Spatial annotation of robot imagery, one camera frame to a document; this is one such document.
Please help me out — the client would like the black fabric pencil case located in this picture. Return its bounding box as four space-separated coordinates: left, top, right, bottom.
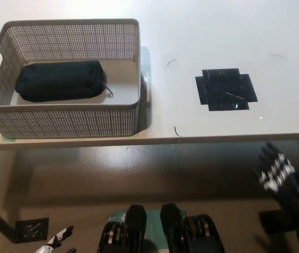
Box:
15 60 113 103

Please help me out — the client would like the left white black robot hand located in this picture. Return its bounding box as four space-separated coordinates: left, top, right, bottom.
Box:
33 225 78 253

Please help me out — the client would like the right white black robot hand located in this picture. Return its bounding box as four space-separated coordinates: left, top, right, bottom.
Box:
254 142 299 220

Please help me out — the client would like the grey perforated plastic basket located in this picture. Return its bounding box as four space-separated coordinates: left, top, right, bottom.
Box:
0 18 141 139

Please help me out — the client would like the black ribbed robot body block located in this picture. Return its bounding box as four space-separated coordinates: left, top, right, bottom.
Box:
96 204 149 253
159 202 225 253

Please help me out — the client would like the black floor tape patch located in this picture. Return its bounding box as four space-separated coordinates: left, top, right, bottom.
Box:
15 217 50 243

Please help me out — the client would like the black tape patch on table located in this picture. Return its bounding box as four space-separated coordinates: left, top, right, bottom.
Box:
194 68 258 112

